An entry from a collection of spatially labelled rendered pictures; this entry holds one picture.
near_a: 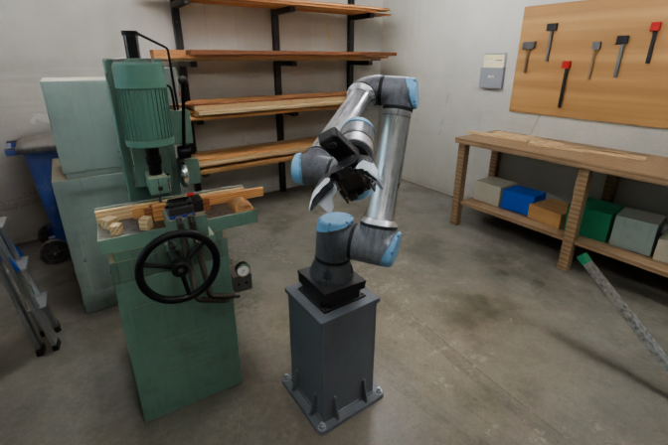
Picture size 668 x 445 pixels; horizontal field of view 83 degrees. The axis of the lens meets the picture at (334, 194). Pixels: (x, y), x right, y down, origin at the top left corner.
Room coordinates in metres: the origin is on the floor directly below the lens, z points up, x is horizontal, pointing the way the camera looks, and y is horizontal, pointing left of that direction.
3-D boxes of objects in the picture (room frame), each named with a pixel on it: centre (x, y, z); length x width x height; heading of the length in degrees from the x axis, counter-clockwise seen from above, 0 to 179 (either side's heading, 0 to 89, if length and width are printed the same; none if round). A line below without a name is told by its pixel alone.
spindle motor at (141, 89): (1.49, 0.73, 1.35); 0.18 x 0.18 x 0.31
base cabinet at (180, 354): (1.59, 0.79, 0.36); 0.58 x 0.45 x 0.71; 31
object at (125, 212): (1.53, 0.69, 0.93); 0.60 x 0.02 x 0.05; 121
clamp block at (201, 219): (1.35, 0.58, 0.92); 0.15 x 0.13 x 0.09; 121
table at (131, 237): (1.43, 0.62, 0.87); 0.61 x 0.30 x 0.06; 121
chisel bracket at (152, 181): (1.50, 0.74, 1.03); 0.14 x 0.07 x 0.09; 31
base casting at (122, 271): (1.59, 0.79, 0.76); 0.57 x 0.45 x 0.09; 31
